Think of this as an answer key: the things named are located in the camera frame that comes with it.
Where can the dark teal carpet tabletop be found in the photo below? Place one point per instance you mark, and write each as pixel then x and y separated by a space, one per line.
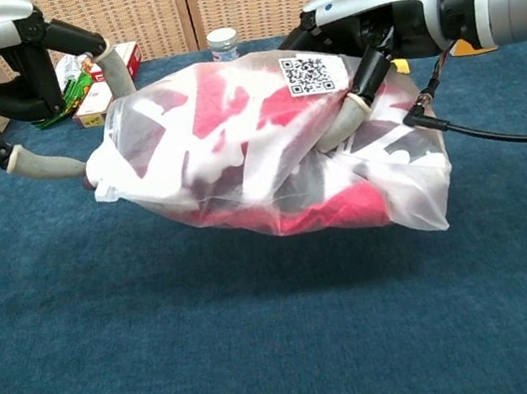
pixel 290 354

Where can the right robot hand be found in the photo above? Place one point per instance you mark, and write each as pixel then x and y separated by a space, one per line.
pixel 377 1

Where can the bagged red white garment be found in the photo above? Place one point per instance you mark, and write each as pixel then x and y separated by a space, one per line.
pixel 309 75

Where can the large red white box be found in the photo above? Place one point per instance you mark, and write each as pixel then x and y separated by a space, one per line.
pixel 129 57

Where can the small red white box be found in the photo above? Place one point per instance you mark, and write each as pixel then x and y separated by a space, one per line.
pixel 89 110

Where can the small white jar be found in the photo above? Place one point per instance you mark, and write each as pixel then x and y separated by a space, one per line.
pixel 223 44

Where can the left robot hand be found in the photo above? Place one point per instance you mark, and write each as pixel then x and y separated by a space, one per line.
pixel 27 85

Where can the red white printed clothing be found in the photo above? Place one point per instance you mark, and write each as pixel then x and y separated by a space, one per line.
pixel 218 108

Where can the orange beige carton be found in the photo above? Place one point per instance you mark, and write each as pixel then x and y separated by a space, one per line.
pixel 471 47

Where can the green snack packet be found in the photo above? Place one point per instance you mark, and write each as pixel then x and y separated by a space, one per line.
pixel 75 87

